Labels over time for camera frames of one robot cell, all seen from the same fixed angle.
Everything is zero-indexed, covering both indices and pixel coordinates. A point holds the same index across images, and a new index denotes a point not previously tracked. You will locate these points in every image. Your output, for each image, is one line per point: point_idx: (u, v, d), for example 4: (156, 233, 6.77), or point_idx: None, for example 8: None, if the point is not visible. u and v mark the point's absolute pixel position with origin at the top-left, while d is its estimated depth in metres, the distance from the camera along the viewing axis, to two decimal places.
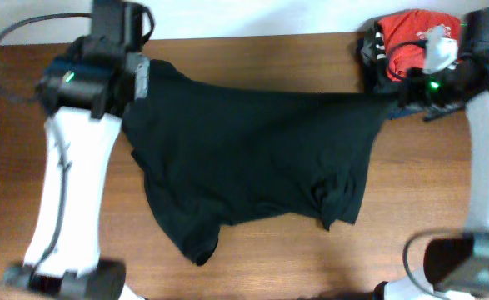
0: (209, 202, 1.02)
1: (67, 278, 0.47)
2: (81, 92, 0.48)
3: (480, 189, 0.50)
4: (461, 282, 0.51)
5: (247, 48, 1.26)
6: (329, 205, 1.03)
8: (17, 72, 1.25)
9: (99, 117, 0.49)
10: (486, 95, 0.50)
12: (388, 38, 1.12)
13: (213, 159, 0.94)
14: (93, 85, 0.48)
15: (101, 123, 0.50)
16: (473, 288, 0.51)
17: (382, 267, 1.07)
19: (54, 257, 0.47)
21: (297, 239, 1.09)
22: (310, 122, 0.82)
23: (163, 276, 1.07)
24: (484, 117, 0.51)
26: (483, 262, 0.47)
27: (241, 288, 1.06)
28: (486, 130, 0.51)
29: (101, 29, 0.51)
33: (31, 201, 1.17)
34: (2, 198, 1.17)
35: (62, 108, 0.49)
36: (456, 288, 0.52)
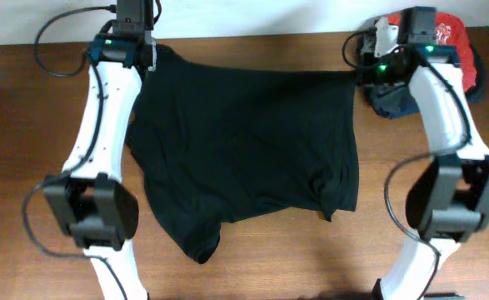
0: (208, 197, 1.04)
1: (95, 186, 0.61)
2: (114, 54, 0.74)
3: (440, 133, 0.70)
4: (439, 212, 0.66)
5: (248, 48, 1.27)
6: (329, 195, 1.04)
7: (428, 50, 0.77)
8: (19, 69, 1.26)
9: (128, 67, 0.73)
10: (419, 67, 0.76)
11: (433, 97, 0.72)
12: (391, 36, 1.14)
13: (207, 138, 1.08)
14: (122, 52, 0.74)
15: (127, 72, 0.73)
16: (449, 218, 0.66)
17: (383, 267, 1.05)
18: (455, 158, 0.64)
19: (87, 165, 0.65)
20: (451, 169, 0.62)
21: (297, 238, 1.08)
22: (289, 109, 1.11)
23: (162, 275, 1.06)
24: (423, 85, 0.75)
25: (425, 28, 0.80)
26: (449, 181, 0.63)
27: (240, 288, 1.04)
28: (426, 96, 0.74)
29: (124, 14, 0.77)
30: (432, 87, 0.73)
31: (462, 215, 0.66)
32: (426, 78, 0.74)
33: (22, 199, 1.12)
34: None
35: (102, 62, 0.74)
36: (437, 222, 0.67)
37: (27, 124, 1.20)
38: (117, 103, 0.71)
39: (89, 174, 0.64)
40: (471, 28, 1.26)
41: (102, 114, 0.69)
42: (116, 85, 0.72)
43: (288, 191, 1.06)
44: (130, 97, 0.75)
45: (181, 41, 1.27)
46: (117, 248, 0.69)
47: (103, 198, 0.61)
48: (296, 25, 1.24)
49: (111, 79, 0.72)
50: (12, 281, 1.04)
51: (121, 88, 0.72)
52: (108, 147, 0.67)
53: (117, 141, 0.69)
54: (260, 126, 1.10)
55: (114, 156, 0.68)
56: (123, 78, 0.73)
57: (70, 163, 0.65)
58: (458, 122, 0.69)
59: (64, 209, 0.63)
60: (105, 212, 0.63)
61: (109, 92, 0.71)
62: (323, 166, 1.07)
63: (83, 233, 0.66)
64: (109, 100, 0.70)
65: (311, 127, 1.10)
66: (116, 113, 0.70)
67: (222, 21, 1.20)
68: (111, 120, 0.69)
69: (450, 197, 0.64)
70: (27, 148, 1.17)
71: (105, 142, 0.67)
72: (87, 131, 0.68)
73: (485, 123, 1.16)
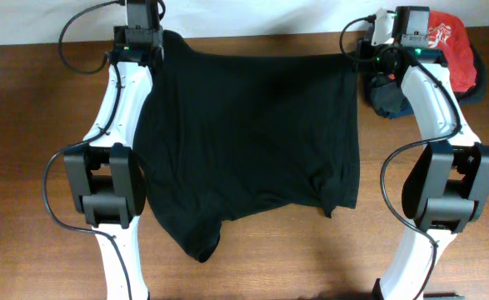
0: (208, 196, 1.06)
1: (112, 152, 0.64)
2: (131, 57, 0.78)
3: (432, 125, 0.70)
4: (434, 200, 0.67)
5: (248, 48, 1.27)
6: (329, 192, 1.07)
7: (416, 52, 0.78)
8: (20, 70, 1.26)
9: (143, 66, 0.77)
10: (410, 68, 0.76)
11: (423, 90, 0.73)
12: None
13: (207, 133, 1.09)
14: (137, 58, 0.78)
15: (142, 69, 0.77)
16: (444, 207, 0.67)
17: (382, 267, 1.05)
18: (446, 144, 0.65)
19: (106, 138, 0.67)
20: (442, 154, 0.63)
21: (297, 239, 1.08)
22: (288, 102, 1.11)
23: (162, 275, 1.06)
24: (413, 80, 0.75)
25: (415, 30, 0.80)
26: (441, 167, 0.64)
27: (239, 288, 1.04)
28: (418, 90, 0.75)
29: (135, 22, 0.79)
30: (422, 82, 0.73)
31: (456, 203, 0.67)
32: (414, 75, 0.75)
33: (23, 199, 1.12)
34: None
35: (119, 63, 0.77)
36: (432, 210, 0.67)
37: (27, 124, 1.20)
38: (133, 92, 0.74)
39: (107, 145, 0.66)
40: (471, 28, 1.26)
41: (118, 100, 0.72)
42: (132, 77, 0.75)
43: (288, 188, 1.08)
44: (143, 92, 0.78)
45: None
46: (125, 227, 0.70)
47: (116, 165, 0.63)
48: (296, 25, 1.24)
49: (127, 72, 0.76)
50: (12, 281, 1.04)
51: (137, 81, 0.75)
52: (123, 124, 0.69)
53: (131, 124, 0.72)
54: (260, 120, 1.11)
55: (129, 137, 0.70)
56: (137, 74, 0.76)
57: (87, 136, 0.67)
58: (449, 112, 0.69)
59: (80, 178, 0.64)
60: (119, 182, 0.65)
61: (127, 82, 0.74)
62: (323, 163, 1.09)
63: (95, 207, 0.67)
64: (126, 90, 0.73)
65: (311, 127, 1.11)
66: (132, 100, 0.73)
67: (223, 22, 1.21)
68: (127, 104, 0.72)
69: (443, 183, 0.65)
70: (27, 149, 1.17)
71: (122, 120, 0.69)
72: (103, 112, 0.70)
73: (485, 122, 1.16)
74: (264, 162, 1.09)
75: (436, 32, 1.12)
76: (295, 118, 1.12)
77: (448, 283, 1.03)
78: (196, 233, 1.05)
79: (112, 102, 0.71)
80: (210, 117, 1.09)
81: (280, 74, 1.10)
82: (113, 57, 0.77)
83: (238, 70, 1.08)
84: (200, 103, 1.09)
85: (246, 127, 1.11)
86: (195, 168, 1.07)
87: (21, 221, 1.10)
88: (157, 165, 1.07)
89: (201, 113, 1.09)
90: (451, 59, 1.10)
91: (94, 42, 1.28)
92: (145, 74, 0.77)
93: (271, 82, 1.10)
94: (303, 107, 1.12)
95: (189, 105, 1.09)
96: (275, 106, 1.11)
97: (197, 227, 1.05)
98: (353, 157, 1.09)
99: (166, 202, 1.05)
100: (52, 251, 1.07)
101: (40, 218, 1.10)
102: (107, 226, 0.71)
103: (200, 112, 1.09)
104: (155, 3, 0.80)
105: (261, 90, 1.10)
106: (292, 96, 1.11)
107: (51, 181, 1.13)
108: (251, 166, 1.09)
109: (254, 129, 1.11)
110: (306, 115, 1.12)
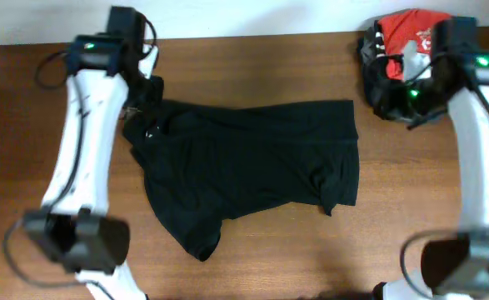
0: (207, 193, 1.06)
1: (77, 223, 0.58)
2: (98, 57, 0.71)
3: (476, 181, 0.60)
4: (461, 281, 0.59)
5: (246, 47, 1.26)
6: (329, 190, 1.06)
7: (481, 62, 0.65)
8: (18, 72, 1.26)
9: (112, 76, 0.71)
10: (466, 92, 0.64)
11: (477, 135, 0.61)
12: (388, 37, 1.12)
13: (207, 134, 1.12)
14: (102, 55, 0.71)
15: (108, 81, 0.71)
16: (471, 288, 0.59)
17: (382, 267, 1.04)
18: None
19: (70, 196, 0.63)
20: (485, 248, 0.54)
21: (296, 239, 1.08)
22: (284, 108, 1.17)
23: (162, 276, 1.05)
24: (466, 112, 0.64)
25: (464, 39, 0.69)
26: (478, 262, 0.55)
27: (239, 289, 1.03)
28: (470, 132, 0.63)
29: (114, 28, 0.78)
30: (477, 121, 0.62)
31: (486, 289, 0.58)
32: (471, 107, 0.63)
33: (22, 201, 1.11)
34: None
35: (79, 72, 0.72)
36: (456, 286, 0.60)
37: (27, 125, 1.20)
38: (102, 117, 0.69)
39: (71, 207, 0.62)
40: None
41: (82, 132, 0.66)
42: (97, 97, 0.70)
43: (288, 187, 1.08)
44: (117, 107, 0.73)
45: (180, 42, 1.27)
46: (110, 275, 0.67)
47: (86, 238, 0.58)
48: (295, 26, 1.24)
49: (90, 91, 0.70)
50: (10, 282, 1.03)
51: (103, 100, 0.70)
52: (91, 172, 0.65)
53: (99, 162, 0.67)
54: (258, 122, 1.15)
55: (98, 178, 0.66)
56: (106, 89, 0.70)
57: (51, 194, 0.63)
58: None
59: (47, 245, 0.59)
60: (92, 249, 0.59)
61: (90, 107, 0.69)
62: (323, 162, 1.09)
63: (72, 264, 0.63)
64: (92, 117, 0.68)
65: (308, 127, 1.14)
66: (99, 128, 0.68)
67: (222, 22, 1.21)
68: (94, 137, 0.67)
69: (476, 272, 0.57)
70: (27, 150, 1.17)
71: (87, 168, 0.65)
72: (67, 155, 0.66)
73: None
74: (262, 160, 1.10)
75: None
76: (291, 121, 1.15)
77: None
78: (195, 231, 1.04)
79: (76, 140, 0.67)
80: (212, 119, 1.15)
81: (275, 88, 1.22)
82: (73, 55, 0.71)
83: (237, 87, 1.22)
84: (202, 110, 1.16)
85: (245, 129, 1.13)
86: (195, 167, 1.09)
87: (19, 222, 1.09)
88: (157, 164, 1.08)
89: (202, 117, 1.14)
90: None
91: None
92: (112, 87, 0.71)
93: (265, 96, 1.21)
94: (300, 111, 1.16)
95: (188, 112, 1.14)
96: (272, 111, 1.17)
97: (197, 224, 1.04)
98: (352, 156, 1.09)
99: (165, 200, 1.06)
100: None
101: None
102: (89, 271, 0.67)
103: (202, 115, 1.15)
104: (139, 23, 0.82)
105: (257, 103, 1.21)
106: (288, 107, 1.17)
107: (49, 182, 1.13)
108: (250, 164, 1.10)
109: (253, 130, 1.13)
110: (302, 116, 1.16)
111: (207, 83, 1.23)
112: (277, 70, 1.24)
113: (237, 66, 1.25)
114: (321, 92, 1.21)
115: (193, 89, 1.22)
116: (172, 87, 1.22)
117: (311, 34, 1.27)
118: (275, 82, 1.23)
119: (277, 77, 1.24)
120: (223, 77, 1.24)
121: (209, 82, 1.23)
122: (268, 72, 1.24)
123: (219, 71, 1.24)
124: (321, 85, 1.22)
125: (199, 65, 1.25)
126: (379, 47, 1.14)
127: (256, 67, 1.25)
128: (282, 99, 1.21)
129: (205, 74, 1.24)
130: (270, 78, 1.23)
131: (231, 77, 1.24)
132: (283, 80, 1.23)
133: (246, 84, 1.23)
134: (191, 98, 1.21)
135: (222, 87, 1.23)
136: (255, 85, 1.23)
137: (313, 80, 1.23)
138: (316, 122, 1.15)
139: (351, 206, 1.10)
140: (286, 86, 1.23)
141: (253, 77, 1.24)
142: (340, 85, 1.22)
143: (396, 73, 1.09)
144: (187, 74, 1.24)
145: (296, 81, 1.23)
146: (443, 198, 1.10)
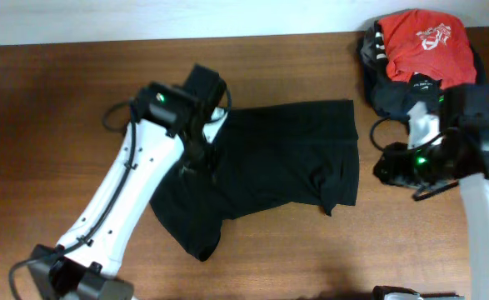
0: (210, 194, 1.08)
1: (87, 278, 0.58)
2: (165, 113, 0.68)
3: (476, 245, 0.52)
4: None
5: (247, 47, 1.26)
6: (329, 190, 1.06)
7: None
8: (18, 71, 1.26)
9: (172, 135, 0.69)
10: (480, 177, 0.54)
11: None
12: (388, 37, 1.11)
13: None
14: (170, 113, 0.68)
15: (167, 140, 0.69)
16: None
17: (381, 267, 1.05)
18: None
19: (86, 247, 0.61)
20: None
21: (297, 239, 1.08)
22: (284, 108, 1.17)
23: (162, 276, 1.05)
24: (479, 203, 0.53)
25: (478, 109, 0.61)
26: None
27: (239, 288, 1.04)
28: (484, 224, 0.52)
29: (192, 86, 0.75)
30: None
31: None
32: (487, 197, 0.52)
33: (23, 201, 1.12)
34: None
35: (142, 121, 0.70)
36: None
37: (28, 125, 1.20)
38: (142, 177, 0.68)
39: (84, 257, 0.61)
40: (469, 29, 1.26)
41: (122, 183, 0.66)
42: (151, 153, 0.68)
43: (288, 186, 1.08)
44: (163, 165, 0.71)
45: (181, 41, 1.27)
46: None
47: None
48: (296, 27, 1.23)
49: (144, 143, 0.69)
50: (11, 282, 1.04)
51: (155, 158, 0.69)
52: (113, 230, 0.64)
53: (127, 221, 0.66)
54: (259, 123, 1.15)
55: (119, 237, 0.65)
56: (162, 147, 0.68)
57: (71, 234, 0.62)
58: None
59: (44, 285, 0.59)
60: None
61: (139, 160, 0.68)
62: (323, 162, 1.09)
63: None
64: (135, 173, 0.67)
65: (308, 127, 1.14)
66: (139, 187, 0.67)
67: (222, 23, 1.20)
68: (129, 194, 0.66)
69: None
70: (27, 152, 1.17)
71: (113, 225, 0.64)
72: (104, 198, 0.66)
73: None
74: (265, 160, 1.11)
75: (436, 32, 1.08)
76: (291, 121, 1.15)
77: (442, 282, 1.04)
78: (197, 231, 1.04)
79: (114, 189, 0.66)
80: None
81: (275, 89, 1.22)
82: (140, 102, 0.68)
83: (237, 88, 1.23)
84: None
85: (246, 129, 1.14)
86: None
87: (20, 221, 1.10)
88: None
89: None
90: (451, 62, 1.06)
91: (93, 42, 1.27)
92: (169, 147, 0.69)
93: (265, 96, 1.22)
94: (300, 111, 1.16)
95: None
96: (272, 111, 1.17)
97: (199, 225, 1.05)
98: (353, 156, 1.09)
99: (166, 199, 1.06)
100: None
101: (39, 220, 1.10)
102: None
103: None
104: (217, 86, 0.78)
105: (256, 103, 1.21)
106: (288, 106, 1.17)
107: (50, 182, 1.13)
108: (251, 164, 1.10)
109: (253, 130, 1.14)
110: (302, 116, 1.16)
111: None
112: (278, 70, 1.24)
113: (237, 66, 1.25)
114: (321, 93, 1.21)
115: None
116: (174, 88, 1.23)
117: (311, 34, 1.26)
118: (276, 83, 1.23)
119: (278, 76, 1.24)
120: (224, 77, 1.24)
121: None
122: (268, 72, 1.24)
123: (220, 70, 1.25)
124: (321, 85, 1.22)
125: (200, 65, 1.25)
126: (379, 47, 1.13)
127: (256, 67, 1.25)
128: (282, 99, 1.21)
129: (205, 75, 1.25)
130: (270, 79, 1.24)
131: (231, 77, 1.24)
132: (282, 80, 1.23)
133: (246, 84, 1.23)
134: None
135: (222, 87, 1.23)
136: (256, 85, 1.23)
137: (314, 81, 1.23)
138: (316, 122, 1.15)
139: (352, 206, 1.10)
140: (286, 86, 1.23)
141: (253, 77, 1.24)
142: (340, 86, 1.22)
143: (396, 75, 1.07)
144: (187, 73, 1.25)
145: (296, 81, 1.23)
146: (443, 198, 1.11)
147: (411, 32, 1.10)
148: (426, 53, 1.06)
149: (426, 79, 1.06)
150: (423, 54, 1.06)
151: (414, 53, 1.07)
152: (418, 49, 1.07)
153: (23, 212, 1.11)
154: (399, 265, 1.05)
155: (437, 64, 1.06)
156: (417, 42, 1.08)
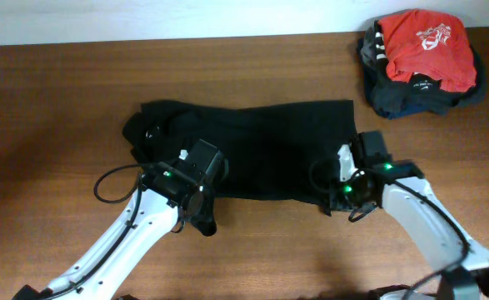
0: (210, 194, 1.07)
1: None
2: (166, 189, 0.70)
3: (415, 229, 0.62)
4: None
5: (248, 47, 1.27)
6: None
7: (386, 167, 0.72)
8: (19, 71, 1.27)
9: (172, 205, 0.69)
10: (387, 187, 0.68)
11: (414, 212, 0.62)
12: (388, 38, 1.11)
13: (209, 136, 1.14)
14: (173, 187, 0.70)
15: (168, 210, 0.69)
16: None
17: (381, 266, 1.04)
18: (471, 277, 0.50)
19: (73, 294, 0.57)
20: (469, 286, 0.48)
21: (297, 240, 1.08)
22: (284, 107, 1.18)
23: (162, 275, 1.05)
24: (397, 202, 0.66)
25: None
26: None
27: (240, 288, 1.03)
28: (406, 211, 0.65)
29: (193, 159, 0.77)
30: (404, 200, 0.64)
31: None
32: (396, 192, 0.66)
33: (23, 200, 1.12)
34: None
35: (147, 189, 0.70)
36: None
37: (27, 125, 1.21)
38: (141, 239, 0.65)
39: None
40: (470, 30, 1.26)
41: (119, 242, 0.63)
42: (151, 216, 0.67)
43: (289, 186, 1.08)
44: (163, 227, 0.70)
45: (183, 42, 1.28)
46: None
47: None
48: (297, 27, 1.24)
49: (148, 208, 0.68)
50: (9, 281, 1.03)
51: (155, 223, 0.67)
52: (104, 282, 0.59)
53: (117, 280, 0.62)
54: (260, 122, 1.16)
55: (107, 293, 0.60)
56: (162, 217, 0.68)
57: (57, 282, 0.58)
58: (408, 195, 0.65)
59: None
60: None
61: (141, 222, 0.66)
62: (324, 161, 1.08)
63: None
64: (134, 233, 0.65)
65: (309, 127, 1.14)
66: (136, 245, 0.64)
67: (224, 23, 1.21)
68: (125, 252, 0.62)
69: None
70: (28, 150, 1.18)
71: (104, 274, 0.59)
72: (101, 252, 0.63)
73: (482, 124, 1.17)
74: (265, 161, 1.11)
75: (436, 32, 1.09)
76: (291, 118, 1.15)
77: None
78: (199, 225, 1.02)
79: (110, 246, 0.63)
80: (213, 119, 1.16)
81: (276, 88, 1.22)
82: (147, 179, 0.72)
83: (237, 87, 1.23)
84: (204, 110, 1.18)
85: (246, 127, 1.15)
86: None
87: (20, 219, 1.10)
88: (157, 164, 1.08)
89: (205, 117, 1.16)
90: (451, 62, 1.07)
91: (95, 42, 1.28)
92: (170, 216, 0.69)
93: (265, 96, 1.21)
94: (301, 109, 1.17)
95: (188, 112, 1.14)
96: (271, 110, 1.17)
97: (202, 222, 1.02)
98: None
99: None
100: (52, 251, 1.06)
101: (39, 219, 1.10)
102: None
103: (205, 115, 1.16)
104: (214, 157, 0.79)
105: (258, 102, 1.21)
106: (288, 105, 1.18)
107: (50, 182, 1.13)
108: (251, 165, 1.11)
109: (253, 130, 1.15)
110: (303, 114, 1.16)
111: (207, 83, 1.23)
112: (279, 69, 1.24)
113: (238, 65, 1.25)
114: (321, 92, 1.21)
115: (196, 88, 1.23)
116: (175, 87, 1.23)
117: (312, 34, 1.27)
118: (276, 82, 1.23)
119: (278, 76, 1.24)
120: (224, 77, 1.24)
121: (210, 82, 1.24)
122: (268, 71, 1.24)
123: (221, 70, 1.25)
124: (323, 84, 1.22)
125: (201, 65, 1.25)
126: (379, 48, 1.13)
127: (257, 67, 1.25)
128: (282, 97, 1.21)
129: (206, 74, 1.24)
130: (271, 78, 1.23)
131: (232, 77, 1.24)
132: (283, 79, 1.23)
133: (247, 84, 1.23)
134: (192, 97, 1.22)
135: (223, 87, 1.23)
136: (256, 84, 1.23)
137: (314, 81, 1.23)
138: (316, 122, 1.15)
139: None
140: (286, 86, 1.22)
141: (254, 76, 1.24)
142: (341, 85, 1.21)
143: (396, 75, 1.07)
144: (187, 73, 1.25)
145: (297, 80, 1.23)
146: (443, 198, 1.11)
147: (411, 32, 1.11)
148: (425, 53, 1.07)
149: (426, 79, 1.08)
150: (423, 54, 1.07)
151: (414, 53, 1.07)
152: (417, 49, 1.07)
153: (23, 212, 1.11)
154: (400, 265, 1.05)
155: (436, 64, 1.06)
156: (417, 42, 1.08)
